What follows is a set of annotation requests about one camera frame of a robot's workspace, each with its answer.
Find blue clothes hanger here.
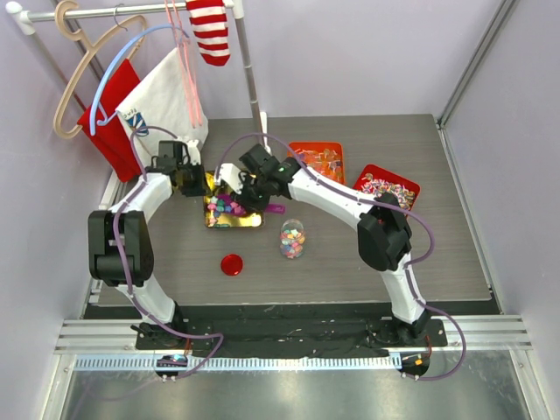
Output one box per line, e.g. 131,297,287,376
88,24,191,136

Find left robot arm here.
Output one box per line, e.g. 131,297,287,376
87,138,207,349

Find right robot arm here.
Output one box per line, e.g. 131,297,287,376
235,144,431,346

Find red cloth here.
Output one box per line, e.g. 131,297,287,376
77,59,141,182

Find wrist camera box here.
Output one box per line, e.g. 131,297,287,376
214,163,243,193
181,138,204,166

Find wooden clothes hanger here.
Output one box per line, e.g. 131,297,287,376
52,1,148,140

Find pink wire hanger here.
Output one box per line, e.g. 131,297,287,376
164,1,203,129

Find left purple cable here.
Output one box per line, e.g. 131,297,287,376
112,125,225,380

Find purple plastic scoop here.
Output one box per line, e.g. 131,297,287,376
215,194,285,217

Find white clothes rack stand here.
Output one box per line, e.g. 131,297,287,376
3,0,273,211

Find purple cable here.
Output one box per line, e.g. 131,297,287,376
112,125,225,380
213,132,467,382

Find red lollipop box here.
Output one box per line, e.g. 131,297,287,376
353,164,421,211

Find orange candy box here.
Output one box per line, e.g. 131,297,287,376
290,142,345,185

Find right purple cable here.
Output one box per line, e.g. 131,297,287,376
213,132,467,382

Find red jar lid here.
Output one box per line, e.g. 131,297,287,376
220,254,243,277

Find aluminium rail frame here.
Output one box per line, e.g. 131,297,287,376
45,315,548,419

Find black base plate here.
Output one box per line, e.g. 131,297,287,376
134,303,448,359

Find gold tin of star candies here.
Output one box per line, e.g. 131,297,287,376
203,171,264,229

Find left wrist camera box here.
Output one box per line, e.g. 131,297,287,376
181,138,204,166

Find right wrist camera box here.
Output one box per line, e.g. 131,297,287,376
214,163,243,193

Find clear plastic jar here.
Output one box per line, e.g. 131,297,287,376
279,219,306,259

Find white cloth bag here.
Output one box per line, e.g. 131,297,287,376
116,48,208,156

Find red white striped sock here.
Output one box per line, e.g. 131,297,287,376
186,0,230,67

